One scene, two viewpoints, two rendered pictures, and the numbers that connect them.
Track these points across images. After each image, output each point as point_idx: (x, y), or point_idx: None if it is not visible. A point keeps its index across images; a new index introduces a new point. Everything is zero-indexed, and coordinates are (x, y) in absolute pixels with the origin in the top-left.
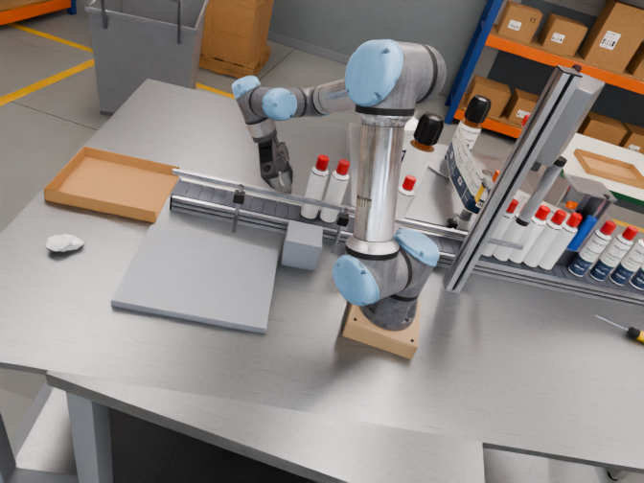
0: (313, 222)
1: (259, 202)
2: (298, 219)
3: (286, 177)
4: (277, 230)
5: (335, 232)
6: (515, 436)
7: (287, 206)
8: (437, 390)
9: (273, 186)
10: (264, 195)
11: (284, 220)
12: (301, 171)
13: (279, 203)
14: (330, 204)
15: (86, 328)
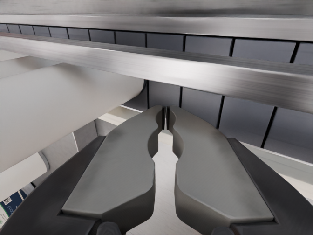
0: (110, 38)
1: (296, 120)
2: (148, 38)
3: (110, 172)
4: (226, 15)
5: (66, 15)
6: None
7: (182, 107)
8: None
9: (222, 144)
10: (265, 152)
11: (194, 17)
12: (170, 231)
13: (209, 119)
14: (3, 36)
15: None
